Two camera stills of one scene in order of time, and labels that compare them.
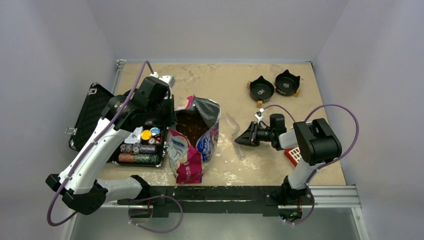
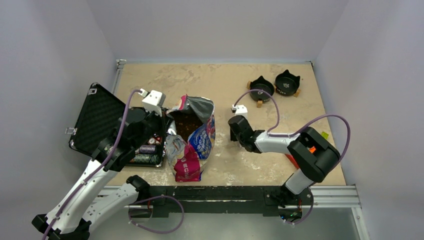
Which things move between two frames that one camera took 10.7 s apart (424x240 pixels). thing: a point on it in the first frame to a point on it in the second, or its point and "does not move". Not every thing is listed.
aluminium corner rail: x=120 y=65 does not move
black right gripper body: x=262 y=134 to x=235 y=138
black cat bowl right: x=286 y=84 does not move
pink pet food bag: x=192 y=144 does not move
